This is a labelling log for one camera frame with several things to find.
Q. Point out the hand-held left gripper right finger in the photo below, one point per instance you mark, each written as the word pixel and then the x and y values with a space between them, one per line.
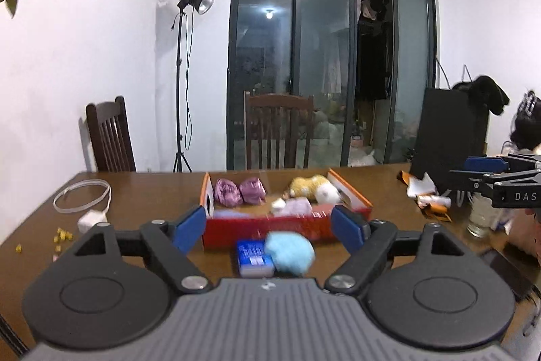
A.
pixel 344 228

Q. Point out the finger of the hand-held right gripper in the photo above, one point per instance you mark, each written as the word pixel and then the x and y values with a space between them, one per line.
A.
pixel 469 179
pixel 486 164

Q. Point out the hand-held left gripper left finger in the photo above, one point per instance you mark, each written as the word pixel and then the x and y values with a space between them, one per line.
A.
pixel 188 225

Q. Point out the light purple fluffy towel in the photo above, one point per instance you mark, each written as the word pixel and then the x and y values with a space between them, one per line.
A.
pixel 298 206

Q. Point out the purple satin scrunchie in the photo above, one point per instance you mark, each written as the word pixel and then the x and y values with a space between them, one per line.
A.
pixel 252 191
pixel 228 192

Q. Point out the light blue fluffy sock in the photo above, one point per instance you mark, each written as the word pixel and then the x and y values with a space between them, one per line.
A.
pixel 289 253

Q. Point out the red cardboard box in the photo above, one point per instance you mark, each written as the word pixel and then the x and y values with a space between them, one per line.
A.
pixel 253 232

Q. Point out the white plush toy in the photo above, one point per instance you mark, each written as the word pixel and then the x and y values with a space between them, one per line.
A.
pixel 327 194

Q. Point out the orange wrapper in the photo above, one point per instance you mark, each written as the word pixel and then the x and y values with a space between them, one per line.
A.
pixel 435 202

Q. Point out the clear drinking glass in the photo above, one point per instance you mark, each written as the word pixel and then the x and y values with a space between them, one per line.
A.
pixel 479 221

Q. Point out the white crumpled wrapper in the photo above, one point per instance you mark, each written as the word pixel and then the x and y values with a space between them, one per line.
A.
pixel 422 185

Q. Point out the black box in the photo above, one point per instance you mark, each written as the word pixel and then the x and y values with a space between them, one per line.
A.
pixel 448 124

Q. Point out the yellow plush toy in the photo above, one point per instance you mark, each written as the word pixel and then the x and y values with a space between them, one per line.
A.
pixel 306 185

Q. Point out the blue tissue packet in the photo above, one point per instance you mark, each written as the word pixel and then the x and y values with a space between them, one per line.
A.
pixel 253 255

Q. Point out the black garment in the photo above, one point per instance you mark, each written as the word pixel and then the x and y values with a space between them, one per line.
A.
pixel 486 90

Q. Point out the white charger block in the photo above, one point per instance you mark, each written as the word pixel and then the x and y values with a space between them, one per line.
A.
pixel 91 219

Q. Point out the dark wooden chair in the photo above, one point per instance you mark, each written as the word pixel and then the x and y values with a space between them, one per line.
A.
pixel 279 103
pixel 110 132

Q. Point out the scattered yellow petals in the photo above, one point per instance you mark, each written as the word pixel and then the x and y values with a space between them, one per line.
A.
pixel 62 235

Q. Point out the hanging clothes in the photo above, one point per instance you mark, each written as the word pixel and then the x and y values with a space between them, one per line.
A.
pixel 372 3

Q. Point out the sliding glass door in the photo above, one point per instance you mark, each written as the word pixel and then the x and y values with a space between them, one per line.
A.
pixel 262 27

